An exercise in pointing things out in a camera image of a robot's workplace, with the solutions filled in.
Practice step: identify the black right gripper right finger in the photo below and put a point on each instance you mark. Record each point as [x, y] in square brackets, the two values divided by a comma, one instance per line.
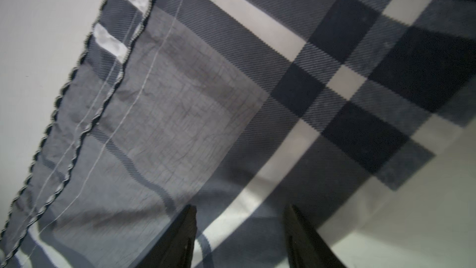
[305, 247]

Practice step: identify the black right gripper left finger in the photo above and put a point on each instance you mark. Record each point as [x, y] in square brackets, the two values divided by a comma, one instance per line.
[175, 248]

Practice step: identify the grey plaid pillowcase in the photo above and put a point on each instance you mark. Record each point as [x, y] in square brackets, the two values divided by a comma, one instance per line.
[236, 108]

